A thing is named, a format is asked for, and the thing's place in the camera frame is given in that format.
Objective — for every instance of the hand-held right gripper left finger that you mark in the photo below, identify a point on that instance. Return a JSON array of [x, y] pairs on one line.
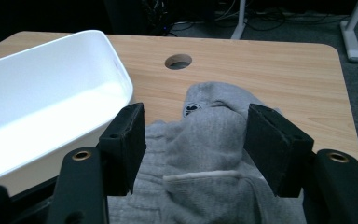
[[125, 149]]

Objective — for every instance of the white plastic bin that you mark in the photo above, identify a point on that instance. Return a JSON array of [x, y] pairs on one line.
[[43, 93]]

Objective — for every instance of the grey sweatshirt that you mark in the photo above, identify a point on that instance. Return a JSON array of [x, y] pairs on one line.
[[211, 140]]

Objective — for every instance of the white desk leg with foot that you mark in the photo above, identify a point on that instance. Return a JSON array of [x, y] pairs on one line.
[[351, 34]]

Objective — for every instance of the white slim desk leg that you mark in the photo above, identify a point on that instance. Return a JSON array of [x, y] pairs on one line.
[[240, 18]]

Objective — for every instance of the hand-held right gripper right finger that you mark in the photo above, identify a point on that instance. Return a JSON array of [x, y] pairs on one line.
[[276, 152]]

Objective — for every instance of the grey ribbed sock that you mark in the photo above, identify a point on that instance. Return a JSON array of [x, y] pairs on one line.
[[150, 174]]

